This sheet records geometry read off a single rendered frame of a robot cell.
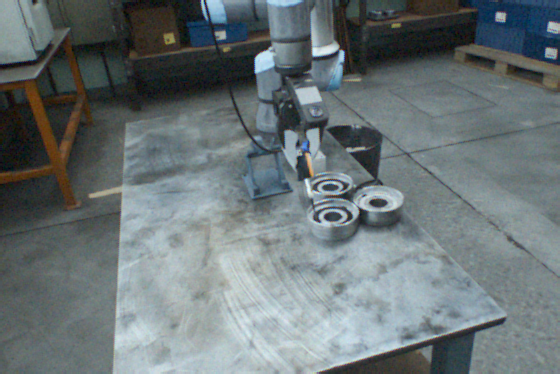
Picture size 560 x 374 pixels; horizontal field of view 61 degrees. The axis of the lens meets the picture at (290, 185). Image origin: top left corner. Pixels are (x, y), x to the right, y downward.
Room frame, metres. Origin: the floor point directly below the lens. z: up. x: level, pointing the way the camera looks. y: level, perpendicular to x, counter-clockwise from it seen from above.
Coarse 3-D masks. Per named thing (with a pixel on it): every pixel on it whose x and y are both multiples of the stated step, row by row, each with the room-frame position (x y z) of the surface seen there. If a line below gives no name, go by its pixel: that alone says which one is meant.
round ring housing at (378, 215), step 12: (360, 192) 0.89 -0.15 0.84; (372, 192) 0.90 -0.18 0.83; (384, 192) 0.90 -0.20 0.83; (396, 192) 0.88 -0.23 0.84; (372, 204) 0.88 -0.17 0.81; (384, 204) 0.87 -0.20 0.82; (360, 216) 0.83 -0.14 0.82; (372, 216) 0.81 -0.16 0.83; (384, 216) 0.80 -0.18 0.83; (396, 216) 0.81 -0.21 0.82
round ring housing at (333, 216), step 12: (324, 204) 0.87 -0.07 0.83; (336, 204) 0.86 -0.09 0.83; (348, 204) 0.85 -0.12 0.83; (312, 216) 0.83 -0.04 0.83; (324, 216) 0.83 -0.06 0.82; (336, 216) 0.84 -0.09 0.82; (312, 228) 0.79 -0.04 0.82; (324, 228) 0.77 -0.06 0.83; (336, 228) 0.77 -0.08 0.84; (348, 228) 0.77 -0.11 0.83; (336, 240) 0.77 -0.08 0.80
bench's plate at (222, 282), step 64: (128, 128) 1.51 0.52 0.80; (192, 128) 1.46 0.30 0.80; (256, 128) 1.41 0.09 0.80; (128, 192) 1.06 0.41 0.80; (192, 192) 1.03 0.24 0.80; (128, 256) 0.78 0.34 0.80; (192, 256) 0.77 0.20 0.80; (256, 256) 0.75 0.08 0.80; (320, 256) 0.73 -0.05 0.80; (384, 256) 0.71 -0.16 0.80; (448, 256) 0.70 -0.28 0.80; (128, 320) 0.60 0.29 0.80; (192, 320) 0.59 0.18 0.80; (256, 320) 0.58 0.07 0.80; (320, 320) 0.56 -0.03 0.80; (384, 320) 0.55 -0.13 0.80; (448, 320) 0.54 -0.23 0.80
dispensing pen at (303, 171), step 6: (300, 144) 0.89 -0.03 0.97; (300, 150) 0.88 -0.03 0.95; (300, 156) 0.86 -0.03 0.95; (300, 162) 0.85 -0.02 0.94; (306, 162) 0.86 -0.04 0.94; (300, 168) 0.85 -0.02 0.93; (306, 168) 0.85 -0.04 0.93; (300, 174) 0.85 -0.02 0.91; (306, 174) 0.84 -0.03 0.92; (300, 180) 0.86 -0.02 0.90; (306, 180) 0.85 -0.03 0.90; (306, 186) 0.84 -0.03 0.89; (312, 192) 0.84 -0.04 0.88; (312, 198) 0.83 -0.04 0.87; (312, 204) 0.82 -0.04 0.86
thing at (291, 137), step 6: (288, 132) 0.86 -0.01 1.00; (294, 132) 0.86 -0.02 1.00; (288, 138) 0.86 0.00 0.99; (294, 138) 0.86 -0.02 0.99; (288, 144) 0.86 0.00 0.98; (294, 144) 0.86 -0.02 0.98; (288, 150) 0.86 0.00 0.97; (294, 150) 0.86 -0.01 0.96; (288, 156) 0.86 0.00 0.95; (294, 156) 0.86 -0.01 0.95; (294, 162) 0.86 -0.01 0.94; (294, 168) 0.87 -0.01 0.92
